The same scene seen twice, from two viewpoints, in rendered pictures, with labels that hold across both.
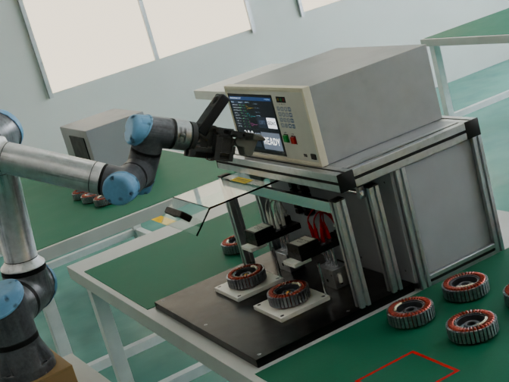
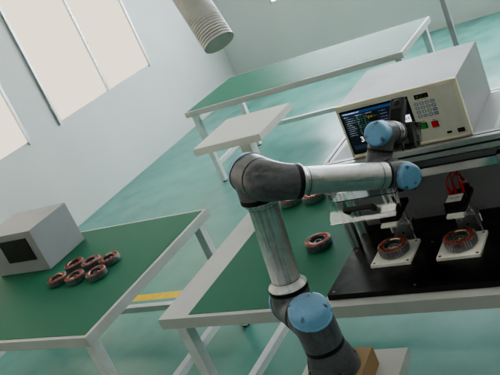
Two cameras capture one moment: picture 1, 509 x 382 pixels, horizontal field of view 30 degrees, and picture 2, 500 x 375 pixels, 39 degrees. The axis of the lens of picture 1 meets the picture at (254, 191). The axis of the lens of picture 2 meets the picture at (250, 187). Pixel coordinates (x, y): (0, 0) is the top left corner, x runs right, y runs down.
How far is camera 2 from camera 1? 1.74 m
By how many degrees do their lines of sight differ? 29
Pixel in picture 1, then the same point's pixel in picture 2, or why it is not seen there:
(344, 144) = (473, 116)
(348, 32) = (94, 130)
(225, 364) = (481, 296)
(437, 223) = not seen: outside the picture
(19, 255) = (294, 274)
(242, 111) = (359, 121)
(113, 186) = (409, 173)
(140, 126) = (387, 127)
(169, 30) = not seen: outside the picture
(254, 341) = (485, 272)
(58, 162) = (357, 169)
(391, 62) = (470, 54)
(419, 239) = not seen: outside the picture
